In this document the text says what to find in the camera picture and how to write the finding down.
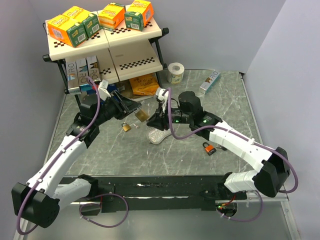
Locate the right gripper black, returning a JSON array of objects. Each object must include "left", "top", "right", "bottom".
[{"left": 146, "top": 101, "right": 192, "bottom": 132}]

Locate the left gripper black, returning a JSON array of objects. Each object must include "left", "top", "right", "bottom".
[{"left": 94, "top": 89, "right": 141, "bottom": 126}]

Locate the large brass padlock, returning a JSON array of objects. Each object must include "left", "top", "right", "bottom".
[{"left": 134, "top": 108, "right": 149, "bottom": 123}]

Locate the small brass padlock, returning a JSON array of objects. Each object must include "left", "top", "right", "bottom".
[{"left": 121, "top": 122, "right": 132, "bottom": 133}]

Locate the orange black padlock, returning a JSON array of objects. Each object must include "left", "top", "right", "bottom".
[{"left": 202, "top": 142, "right": 217, "bottom": 156}]

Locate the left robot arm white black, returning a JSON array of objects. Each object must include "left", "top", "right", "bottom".
[{"left": 11, "top": 90, "right": 142, "bottom": 228}]

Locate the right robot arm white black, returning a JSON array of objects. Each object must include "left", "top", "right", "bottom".
[{"left": 147, "top": 88, "right": 293, "bottom": 199}]

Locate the brown chip bag middle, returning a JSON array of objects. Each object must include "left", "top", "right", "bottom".
[{"left": 115, "top": 80, "right": 134, "bottom": 99}]

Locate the silver glitter sponge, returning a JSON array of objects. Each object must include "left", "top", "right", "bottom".
[{"left": 147, "top": 128, "right": 172, "bottom": 145}]

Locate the yellow honey dijon chip bag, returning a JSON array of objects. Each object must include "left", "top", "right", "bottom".
[{"left": 129, "top": 73, "right": 160, "bottom": 96}]

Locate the dark RO box right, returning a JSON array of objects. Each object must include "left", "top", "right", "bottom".
[{"left": 86, "top": 55, "right": 101, "bottom": 85}]

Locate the white two-tier shelf rack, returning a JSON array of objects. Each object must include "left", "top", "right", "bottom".
[{"left": 42, "top": 11, "right": 170, "bottom": 117}]

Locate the blue RO box middle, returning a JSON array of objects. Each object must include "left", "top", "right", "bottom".
[{"left": 76, "top": 58, "right": 92, "bottom": 92}]

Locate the toilet paper roll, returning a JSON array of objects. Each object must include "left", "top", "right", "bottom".
[{"left": 167, "top": 62, "right": 185, "bottom": 85}]

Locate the silver RO box left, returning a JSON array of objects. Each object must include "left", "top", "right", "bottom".
[{"left": 66, "top": 61, "right": 81, "bottom": 95}]

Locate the teal RO box on table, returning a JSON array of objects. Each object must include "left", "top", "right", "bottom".
[{"left": 199, "top": 70, "right": 221, "bottom": 94}]

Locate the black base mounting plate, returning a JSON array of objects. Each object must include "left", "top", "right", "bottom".
[{"left": 57, "top": 174, "right": 251, "bottom": 214}]

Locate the yellow green sponge box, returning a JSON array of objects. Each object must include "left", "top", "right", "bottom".
[{"left": 62, "top": 6, "right": 101, "bottom": 38}]

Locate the orange sponge box open window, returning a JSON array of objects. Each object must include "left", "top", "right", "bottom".
[{"left": 98, "top": 2, "right": 126, "bottom": 31}]

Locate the orange green sponge box right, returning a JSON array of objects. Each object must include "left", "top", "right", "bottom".
[{"left": 124, "top": 0, "right": 154, "bottom": 31}]

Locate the orange sponge box front left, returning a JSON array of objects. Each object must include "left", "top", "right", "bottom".
[{"left": 47, "top": 14, "right": 88, "bottom": 48}]

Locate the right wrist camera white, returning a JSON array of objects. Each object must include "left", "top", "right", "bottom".
[{"left": 155, "top": 87, "right": 169, "bottom": 113}]

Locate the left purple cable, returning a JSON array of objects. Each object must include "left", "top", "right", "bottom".
[{"left": 16, "top": 77, "right": 102, "bottom": 236}]

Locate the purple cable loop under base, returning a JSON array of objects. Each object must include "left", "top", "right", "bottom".
[{"left": 79, "top": 192, "right": 130, "bottom": 228}]

